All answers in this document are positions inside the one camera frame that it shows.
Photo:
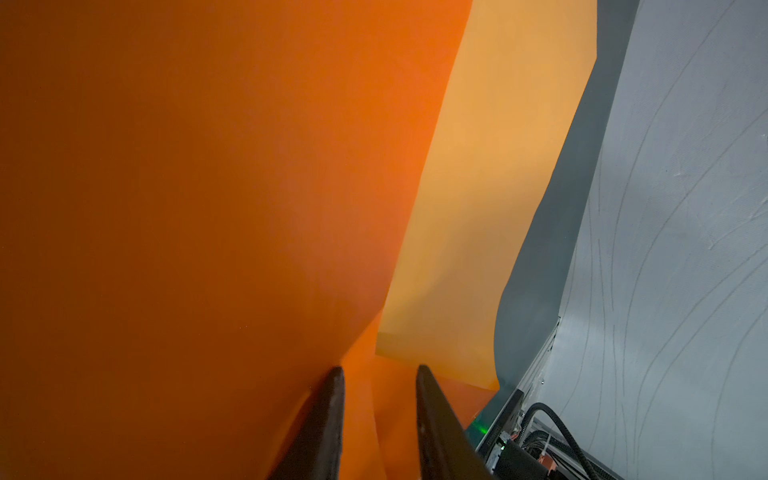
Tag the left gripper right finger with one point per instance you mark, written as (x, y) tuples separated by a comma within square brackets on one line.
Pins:
[(444, 451)]

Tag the green table mat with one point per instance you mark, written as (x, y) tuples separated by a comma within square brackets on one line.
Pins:
[(529, 306)]

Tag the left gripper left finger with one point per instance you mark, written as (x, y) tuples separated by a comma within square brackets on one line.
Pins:
[(315, 451)]

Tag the orange wrapping paper sheet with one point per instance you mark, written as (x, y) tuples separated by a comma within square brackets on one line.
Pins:
[(207, 205)]

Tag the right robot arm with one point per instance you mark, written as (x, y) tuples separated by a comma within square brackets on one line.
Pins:
[(515, 441)]

